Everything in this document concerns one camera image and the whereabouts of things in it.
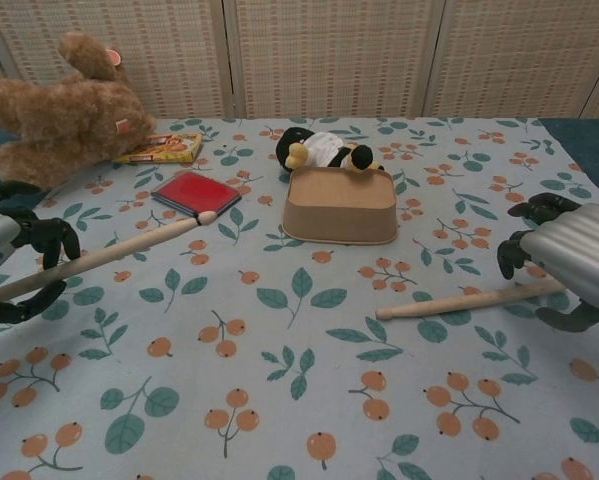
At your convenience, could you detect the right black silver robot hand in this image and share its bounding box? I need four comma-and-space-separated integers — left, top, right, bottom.
497, 192, 599, 334

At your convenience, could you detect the wooden stick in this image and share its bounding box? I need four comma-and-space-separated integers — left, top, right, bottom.
0, 209, 220, 303
375, 278, 568, 321

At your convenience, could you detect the brown teddy bear plush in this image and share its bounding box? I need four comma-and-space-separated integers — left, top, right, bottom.
0, 31, 157, 191

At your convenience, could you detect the yellow orange snack box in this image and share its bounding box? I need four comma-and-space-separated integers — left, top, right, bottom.
112, 131, 204, 167

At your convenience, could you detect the red ink stamp pad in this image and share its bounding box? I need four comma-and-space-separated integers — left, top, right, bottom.
150, 169, 243, 219

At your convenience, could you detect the tan rectangular paper box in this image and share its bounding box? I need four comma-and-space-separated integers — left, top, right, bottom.
281, 166, 399, 247

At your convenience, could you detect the black white plush doll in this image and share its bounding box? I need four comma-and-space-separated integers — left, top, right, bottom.
275, 126, 387, 175

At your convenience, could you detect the floral printed tablecloth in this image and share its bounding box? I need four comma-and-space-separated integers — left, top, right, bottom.
0, 116, 599, 480

